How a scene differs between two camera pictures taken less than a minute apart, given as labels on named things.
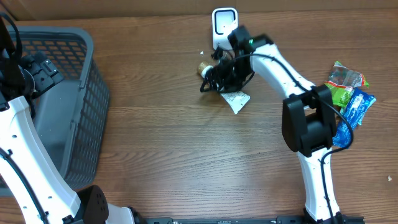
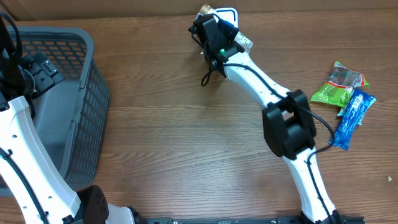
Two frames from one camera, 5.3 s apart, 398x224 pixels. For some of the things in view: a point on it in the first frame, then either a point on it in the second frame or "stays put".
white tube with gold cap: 237,100 to 242,41
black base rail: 286,220 stays put
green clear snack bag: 341,82 stays put
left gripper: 45,70 stays put
